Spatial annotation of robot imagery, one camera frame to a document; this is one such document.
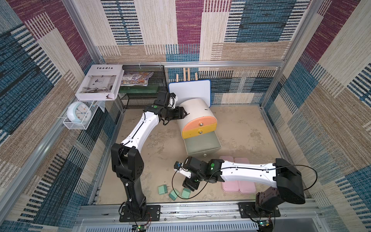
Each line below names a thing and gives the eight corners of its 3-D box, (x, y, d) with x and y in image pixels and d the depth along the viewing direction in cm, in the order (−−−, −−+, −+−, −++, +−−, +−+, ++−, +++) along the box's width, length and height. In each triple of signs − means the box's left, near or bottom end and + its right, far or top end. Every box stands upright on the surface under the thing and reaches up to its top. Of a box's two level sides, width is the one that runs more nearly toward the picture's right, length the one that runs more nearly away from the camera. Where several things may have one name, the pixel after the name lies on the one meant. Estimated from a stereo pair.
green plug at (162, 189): (159, 194, 81) (158, 193, 79) (158, 187, 84) (157, 186, 81) (168, 192, 82) (167, 191, 80) (166, 185, 84) (166, 183, 82)
